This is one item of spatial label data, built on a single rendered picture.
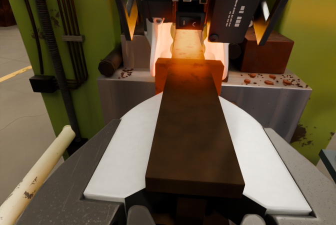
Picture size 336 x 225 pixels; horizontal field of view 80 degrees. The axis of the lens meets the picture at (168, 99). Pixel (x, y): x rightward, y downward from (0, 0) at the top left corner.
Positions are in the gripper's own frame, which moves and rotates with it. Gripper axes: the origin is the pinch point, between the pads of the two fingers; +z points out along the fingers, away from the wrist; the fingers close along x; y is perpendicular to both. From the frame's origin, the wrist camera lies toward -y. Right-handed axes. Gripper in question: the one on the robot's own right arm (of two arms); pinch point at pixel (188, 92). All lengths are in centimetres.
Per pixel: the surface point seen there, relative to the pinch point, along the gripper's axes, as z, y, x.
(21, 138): 100, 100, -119
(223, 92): 21.1, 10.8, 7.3
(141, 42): 27.1, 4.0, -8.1
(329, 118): 41, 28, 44
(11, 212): 12, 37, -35
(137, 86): 21.2, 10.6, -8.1
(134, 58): 27.1, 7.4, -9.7
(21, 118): 125, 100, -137
